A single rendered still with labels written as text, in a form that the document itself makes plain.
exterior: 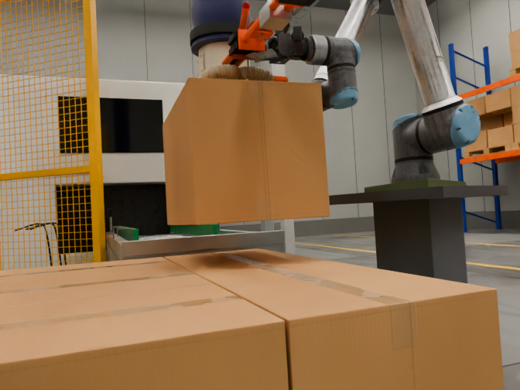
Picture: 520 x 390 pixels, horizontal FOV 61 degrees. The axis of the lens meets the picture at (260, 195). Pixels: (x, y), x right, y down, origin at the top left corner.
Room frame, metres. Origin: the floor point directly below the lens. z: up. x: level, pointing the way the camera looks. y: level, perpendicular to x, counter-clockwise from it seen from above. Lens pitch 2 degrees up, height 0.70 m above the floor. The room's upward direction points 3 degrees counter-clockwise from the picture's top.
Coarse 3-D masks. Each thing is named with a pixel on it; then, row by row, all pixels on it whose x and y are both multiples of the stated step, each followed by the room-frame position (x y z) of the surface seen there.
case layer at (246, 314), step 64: (192, 256) 1.69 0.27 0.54; (256, 256) 1.56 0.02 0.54; (0, 320) 0.74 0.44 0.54; (64, 320) 0.71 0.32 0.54; (128, 320) 0.69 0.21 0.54; (192, 320) 0.66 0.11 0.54; (256, 320) 0.64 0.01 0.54; (320, 320) 0.65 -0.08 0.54; (384, 320) 0.69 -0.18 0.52; (448, 320) 0.74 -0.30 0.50; (0, 384) 0.51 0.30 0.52; (64, 384) 0.53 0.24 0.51; (128, 384) 0.56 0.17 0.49; (192, 384) 0.59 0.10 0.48; (256, 384) 0.62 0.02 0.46; (320, 384) 0.65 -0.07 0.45; (384, 384) 0.69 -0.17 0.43; (448, 384) 0.73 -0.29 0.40
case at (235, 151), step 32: (192, 96) 1.19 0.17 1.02; (224, 96) 1.22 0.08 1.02; (256, 96) 1.25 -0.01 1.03; (288, 96) 1.28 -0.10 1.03; (320, 96) 1.32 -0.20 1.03; (192, 128) 1.19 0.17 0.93; (224, 128) 1.22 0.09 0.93; (256, 128) 1.25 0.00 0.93; (288, 128) 1.28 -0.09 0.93; (320, 128) 1.31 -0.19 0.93; (192, 160) 1.19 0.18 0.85; (224, 160) 1.22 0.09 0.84; (256, 160) 1.25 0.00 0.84; (288, 160) 1.28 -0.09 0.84; (320, 160) 1.31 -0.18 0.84; (192, 192) 1.22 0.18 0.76; (224, 192) 1.21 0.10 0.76; (256, 192) 1.24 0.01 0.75; (288, 192) 1.27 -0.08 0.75; (320, 192) 1.31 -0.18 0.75; (192, 224) 1.25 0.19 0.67
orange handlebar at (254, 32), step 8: (272, 0) 1.05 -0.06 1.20; (272, 8) 1.07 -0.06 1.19; (288, 8) 1.08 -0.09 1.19; (256, 24) 1.16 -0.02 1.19; (248, 32) 1.22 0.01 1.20; (256, 32) 1.20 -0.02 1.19; (264, 32) 1.20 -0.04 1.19; (272, 32) 1.20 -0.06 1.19; (248, 40) 1.26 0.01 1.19; (256, 40) 1.28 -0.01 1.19; (240, 64) 1.46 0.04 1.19; (280, 80) 1.67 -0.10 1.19; (288, 80) 1.69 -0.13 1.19
